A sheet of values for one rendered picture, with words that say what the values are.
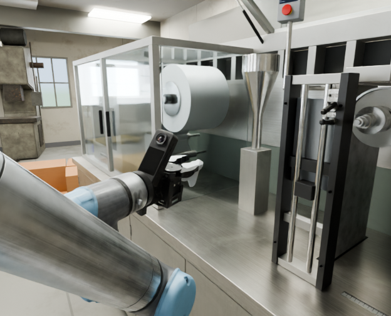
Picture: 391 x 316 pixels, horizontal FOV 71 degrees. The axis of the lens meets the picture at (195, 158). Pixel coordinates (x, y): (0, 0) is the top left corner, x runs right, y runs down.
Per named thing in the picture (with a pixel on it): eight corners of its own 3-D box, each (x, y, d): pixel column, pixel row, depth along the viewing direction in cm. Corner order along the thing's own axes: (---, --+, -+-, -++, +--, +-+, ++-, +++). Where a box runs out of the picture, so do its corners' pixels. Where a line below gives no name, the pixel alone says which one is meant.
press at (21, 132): (58, 158, 579) (41, 22, 516) (-15, 167, 516) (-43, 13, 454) (52, 147, 690) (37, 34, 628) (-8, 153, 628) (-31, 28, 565)
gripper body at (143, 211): (158, 189, 66) (120, 207, 57) (161, 155, 64) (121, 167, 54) (184, 200, 63) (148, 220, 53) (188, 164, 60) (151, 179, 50)
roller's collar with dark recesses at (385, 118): (352, 132, 67) (356, 105, 65) (363, 130, 70) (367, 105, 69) (382, 136, 62) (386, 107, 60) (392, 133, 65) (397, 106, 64)
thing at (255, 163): (229, 207, 121) (234, 72, 108) (251, 200, 130) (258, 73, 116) (254, 219, 111) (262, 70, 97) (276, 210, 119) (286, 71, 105)
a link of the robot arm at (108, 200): (49, 242, 44) (42, 190, 42) (104, 215, 53) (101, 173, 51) (80, 258, 40) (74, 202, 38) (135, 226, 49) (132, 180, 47)
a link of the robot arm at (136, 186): (104, 172, 50) (136, 185, 46) (123, 166, 54) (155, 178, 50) (103, 208, 53) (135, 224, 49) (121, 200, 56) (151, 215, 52)
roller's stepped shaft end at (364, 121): (348, 128, 62) (349, 114, 61) (360, 126, 65) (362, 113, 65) (363, 130, 59) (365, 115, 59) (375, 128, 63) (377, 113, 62)
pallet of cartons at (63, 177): (117, 184, 421) (115, 153, 409) (130, 207, 340) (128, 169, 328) (13, 199, 366) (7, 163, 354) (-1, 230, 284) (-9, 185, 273)
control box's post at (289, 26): (281, 88, 91) (286, 21, 86) (284, 88, 92) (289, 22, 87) (286, 88, 89) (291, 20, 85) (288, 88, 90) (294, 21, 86)
